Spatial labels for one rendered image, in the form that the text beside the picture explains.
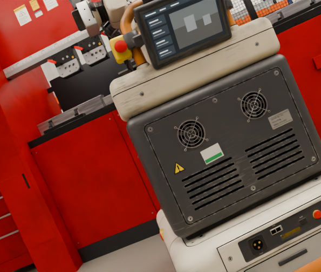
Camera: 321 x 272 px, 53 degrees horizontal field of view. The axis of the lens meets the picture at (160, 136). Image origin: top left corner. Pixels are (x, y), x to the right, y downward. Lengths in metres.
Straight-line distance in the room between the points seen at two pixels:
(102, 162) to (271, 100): 1.31
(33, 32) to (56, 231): 1.31
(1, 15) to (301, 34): 1.91
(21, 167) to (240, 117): 1.54
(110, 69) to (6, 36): 0.80
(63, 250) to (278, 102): 1.65
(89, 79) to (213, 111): 1.92
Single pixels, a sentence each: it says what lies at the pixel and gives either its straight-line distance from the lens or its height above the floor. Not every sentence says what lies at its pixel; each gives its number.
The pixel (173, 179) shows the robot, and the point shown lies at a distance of 0.95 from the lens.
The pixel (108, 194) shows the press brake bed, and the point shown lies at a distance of 2.13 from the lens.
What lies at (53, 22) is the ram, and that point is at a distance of 2.35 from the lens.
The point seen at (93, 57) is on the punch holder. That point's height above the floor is 1.20.
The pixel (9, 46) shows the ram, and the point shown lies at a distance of 2.47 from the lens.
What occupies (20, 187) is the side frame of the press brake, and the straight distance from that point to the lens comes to 2.23.
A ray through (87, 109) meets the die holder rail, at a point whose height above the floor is 0.92.
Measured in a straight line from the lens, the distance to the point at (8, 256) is 2.88.
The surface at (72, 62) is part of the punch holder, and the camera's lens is 2.25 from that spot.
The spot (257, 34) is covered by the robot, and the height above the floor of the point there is 0.76.
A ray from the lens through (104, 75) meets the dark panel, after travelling 2.74.
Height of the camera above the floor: 0.64
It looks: 2 degrees down
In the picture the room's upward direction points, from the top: 24 degrees counter-clockwise
